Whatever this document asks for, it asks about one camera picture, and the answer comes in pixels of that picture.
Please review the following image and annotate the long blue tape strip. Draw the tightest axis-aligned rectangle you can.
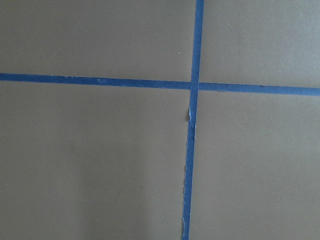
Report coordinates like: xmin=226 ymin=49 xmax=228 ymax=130
xmin=0 ymin=73 xmax=320 ymax=97

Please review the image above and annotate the crossing blue tape strip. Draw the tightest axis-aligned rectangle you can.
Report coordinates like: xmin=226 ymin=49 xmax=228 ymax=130
xmin=181 ymin=0 xmax=205 ymax=240

